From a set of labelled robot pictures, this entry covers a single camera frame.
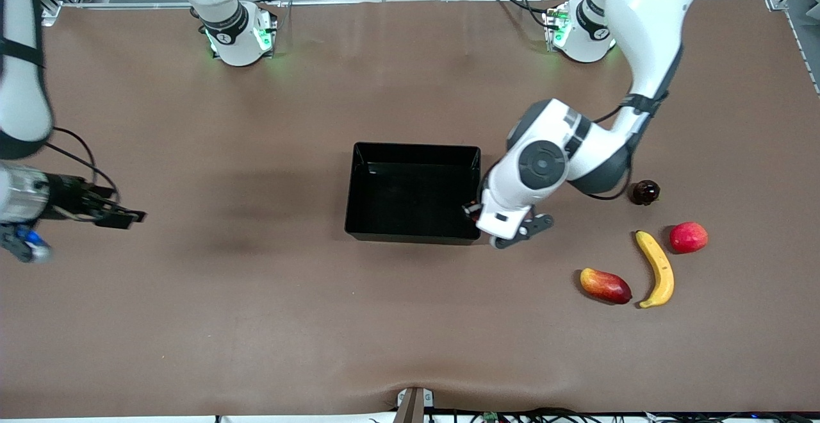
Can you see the black plastic box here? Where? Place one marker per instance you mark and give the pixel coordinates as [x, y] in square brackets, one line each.
[410, 195]

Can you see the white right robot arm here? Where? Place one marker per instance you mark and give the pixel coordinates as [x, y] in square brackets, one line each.
[237, 45]

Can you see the brown post with metal bracket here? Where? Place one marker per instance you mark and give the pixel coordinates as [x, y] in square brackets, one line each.
[413, 407]

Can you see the yellow banana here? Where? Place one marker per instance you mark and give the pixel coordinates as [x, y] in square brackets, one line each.
[660, 269]

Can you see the small green circuit board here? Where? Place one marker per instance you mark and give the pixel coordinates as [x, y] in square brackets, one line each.
[491, 417]

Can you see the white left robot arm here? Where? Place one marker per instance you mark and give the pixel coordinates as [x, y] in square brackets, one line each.
[647, 25]

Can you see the silver table edge strip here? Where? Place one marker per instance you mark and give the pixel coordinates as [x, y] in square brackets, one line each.
[359, 2]

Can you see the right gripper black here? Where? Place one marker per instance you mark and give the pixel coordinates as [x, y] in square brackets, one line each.
[66, 197]

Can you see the brown table mat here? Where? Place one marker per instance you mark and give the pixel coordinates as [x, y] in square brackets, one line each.
[256, 314]

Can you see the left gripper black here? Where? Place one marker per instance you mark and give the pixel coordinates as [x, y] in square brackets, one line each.
[473, 211]

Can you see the dark purple plum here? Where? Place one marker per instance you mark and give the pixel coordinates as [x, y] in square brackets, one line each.
[646, 192]

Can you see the red yellow mango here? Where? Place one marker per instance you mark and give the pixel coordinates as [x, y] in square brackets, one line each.
[605, 285]

